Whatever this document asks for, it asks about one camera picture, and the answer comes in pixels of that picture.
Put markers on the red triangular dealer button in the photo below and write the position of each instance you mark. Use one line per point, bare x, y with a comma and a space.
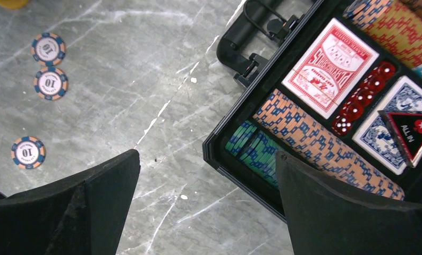
406, 130

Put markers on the red dice in case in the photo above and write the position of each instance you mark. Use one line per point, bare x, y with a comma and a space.
362, 97

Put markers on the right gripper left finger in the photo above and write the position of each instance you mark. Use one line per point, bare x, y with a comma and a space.
83, 213

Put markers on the black poker chip case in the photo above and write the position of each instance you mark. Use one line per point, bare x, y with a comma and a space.
298, 34

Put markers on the poker chip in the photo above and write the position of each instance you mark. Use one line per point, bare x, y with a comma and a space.
28, 152
48, 49
51, 83

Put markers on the orange big blind button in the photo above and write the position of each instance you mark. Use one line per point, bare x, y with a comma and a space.
13, 4

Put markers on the bottom chip row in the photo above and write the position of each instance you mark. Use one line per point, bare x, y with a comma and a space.
256, 150

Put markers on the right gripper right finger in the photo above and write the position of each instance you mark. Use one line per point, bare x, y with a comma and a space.
327, 216

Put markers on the red playing card deck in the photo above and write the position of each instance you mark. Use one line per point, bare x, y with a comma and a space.
330, 68

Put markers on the blue playing card deck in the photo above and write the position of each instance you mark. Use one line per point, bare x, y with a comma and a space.
374, 137

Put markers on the chip row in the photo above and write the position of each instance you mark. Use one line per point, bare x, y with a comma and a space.
322, 149
256, 150
392, 25

